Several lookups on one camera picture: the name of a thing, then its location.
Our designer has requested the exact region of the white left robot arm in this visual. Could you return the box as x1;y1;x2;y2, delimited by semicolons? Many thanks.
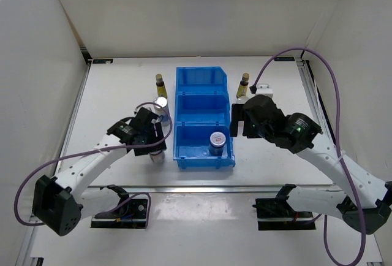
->
32;103;235;236

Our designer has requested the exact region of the right side aluminium rail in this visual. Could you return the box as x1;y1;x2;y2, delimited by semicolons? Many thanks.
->
282;58;335;143

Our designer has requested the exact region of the blue bin near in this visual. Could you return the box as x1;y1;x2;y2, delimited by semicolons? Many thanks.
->
173;125;235;169

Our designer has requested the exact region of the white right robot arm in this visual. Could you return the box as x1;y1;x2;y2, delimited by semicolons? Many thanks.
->
243;95;391;235

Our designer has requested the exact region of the yellow oil bottle right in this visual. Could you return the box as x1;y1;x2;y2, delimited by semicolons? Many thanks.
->
236;72;249;99

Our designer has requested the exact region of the left side aluminium rail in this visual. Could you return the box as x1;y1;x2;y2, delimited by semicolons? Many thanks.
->
30;57;92;218

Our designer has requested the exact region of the yellow oil bottle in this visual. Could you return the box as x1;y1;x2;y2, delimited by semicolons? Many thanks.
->
236;72;249;99
156;74;168;99

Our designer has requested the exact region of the silver-lid shaker blue label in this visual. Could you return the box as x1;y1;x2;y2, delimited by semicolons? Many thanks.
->
236;96;249;104

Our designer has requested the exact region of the aluminium table edge rail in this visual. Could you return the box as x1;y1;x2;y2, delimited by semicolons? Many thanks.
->
48;184;344;194

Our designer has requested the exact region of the silver-lid shaker left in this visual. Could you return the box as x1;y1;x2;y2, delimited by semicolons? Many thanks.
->
153;96;172;126

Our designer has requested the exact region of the white-lid spice jar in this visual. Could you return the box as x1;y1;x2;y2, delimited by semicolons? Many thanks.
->
209;131;227;156
149;150;165;164

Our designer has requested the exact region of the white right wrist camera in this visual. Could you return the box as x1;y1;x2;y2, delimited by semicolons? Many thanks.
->
249;83;274;98

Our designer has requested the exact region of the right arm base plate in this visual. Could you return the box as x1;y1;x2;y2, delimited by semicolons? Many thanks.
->
252;198;316;231

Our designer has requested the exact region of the yellow oil bottle left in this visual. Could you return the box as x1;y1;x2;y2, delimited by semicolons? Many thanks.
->
156;74;168;99

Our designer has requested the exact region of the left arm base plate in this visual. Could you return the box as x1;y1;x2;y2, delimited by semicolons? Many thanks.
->
90;192;151;229

